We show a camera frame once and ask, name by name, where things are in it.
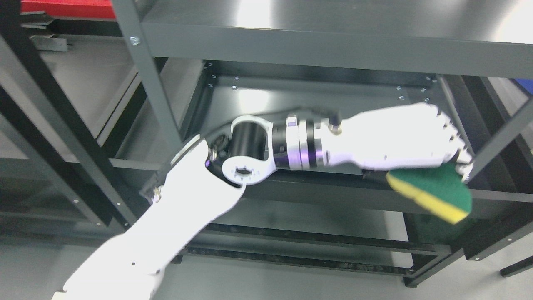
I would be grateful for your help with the red bin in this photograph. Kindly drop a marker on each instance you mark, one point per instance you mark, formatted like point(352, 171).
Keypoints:
point(100, 9)

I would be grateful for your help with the blue plastic bin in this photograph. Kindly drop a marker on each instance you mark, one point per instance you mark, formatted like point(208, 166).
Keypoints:
point(525, 85)

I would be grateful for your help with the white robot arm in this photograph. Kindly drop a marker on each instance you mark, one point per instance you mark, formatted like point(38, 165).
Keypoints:
point(196, 190)

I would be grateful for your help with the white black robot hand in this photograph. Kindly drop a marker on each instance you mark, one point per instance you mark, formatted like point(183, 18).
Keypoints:
point(408, 136)

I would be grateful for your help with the green yellow sponge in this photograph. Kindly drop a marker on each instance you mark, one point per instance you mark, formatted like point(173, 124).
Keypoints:
point(438, 190)

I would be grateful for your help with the dark grey metal shelf unit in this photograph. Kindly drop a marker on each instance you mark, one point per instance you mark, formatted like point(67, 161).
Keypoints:
point(93, 111)

